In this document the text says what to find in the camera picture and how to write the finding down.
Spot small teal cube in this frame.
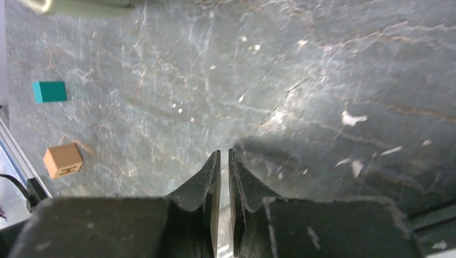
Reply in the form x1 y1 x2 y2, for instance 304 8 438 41
32 81 67 104

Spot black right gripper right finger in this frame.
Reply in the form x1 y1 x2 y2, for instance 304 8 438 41
228 149 279 256

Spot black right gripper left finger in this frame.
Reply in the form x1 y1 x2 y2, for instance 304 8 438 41
165 150 221 257

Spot small wooden cube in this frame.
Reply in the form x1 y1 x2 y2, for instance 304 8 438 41
43 142 83 179

